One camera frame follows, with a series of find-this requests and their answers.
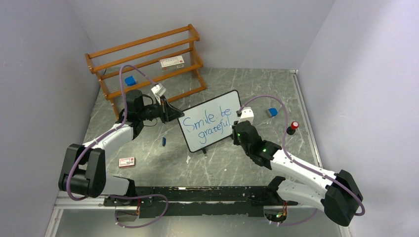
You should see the blue cube on shelf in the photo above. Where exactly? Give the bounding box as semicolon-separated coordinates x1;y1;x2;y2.
125;76;137;86

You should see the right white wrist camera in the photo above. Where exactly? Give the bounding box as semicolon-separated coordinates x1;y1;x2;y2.
237;107;254;124

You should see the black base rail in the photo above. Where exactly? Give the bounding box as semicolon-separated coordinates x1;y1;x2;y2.
103;186;297;218

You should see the orange wooden shelf rack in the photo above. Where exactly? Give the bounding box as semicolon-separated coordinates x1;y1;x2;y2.
84;24;207;115

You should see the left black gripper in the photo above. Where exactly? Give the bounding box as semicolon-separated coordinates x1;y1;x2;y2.
138;95;184;124

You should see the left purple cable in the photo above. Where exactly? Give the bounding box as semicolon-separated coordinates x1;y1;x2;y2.
66;65;157;201

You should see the red white box on table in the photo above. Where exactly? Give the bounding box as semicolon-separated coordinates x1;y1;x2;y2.
118;157;135;168

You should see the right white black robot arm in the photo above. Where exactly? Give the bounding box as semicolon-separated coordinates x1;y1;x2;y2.
232;121;363;227

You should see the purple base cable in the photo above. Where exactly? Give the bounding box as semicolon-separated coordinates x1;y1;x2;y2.
109;195;169;229

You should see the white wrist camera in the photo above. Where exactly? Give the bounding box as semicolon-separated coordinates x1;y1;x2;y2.
237;107;254;124
151;83;166;105

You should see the white red box on shelf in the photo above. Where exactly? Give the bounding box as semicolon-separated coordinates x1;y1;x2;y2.
159;55;185;72

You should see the white whiteboard black frame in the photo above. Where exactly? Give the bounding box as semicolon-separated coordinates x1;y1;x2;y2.
178;90;241;153

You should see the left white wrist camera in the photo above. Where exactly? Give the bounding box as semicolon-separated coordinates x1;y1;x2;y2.
151;83;166;105

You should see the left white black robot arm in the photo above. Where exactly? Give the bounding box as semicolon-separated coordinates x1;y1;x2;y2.
58;90;184;205

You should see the blue grey whiteboard eraser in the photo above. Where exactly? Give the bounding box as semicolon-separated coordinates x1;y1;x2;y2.
266;108;278;118

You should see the red black bottle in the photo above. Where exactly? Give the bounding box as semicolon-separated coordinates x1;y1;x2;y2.
286;121;299;135

